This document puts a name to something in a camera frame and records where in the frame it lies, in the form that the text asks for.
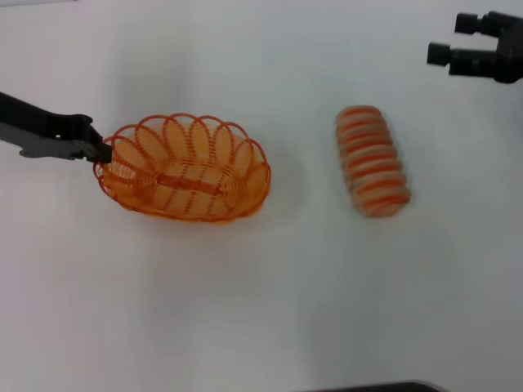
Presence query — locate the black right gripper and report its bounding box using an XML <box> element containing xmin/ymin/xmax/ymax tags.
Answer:
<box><xmin>426</xmin><ymin>11</ymin><xmax>523</xmax><ymax>85</ymax></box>

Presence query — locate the orange wire basket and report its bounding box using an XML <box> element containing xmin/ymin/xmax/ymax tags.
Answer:
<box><xmin>92</xmin><ymin>113</ymin><xmax>272</xmax><ymax>224</ymax></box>

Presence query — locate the orange striped bread loaf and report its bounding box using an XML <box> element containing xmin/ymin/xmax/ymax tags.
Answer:
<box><xmin>334</xmin><ymin>104</ymin><xmax>412</xmax><ymax>221</ymax></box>

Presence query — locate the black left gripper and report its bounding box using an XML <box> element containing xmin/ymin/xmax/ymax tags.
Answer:
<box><xmin>0</xmin><ymin>91</ymin><xmax>113</xmax><ymax>164</ymax></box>

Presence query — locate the black robot torso edge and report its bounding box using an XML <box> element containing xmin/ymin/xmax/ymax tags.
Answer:
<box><xmin>313</xmin><ymin>381</ymin><xmax>443</xmax><ymax>392</ymax></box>

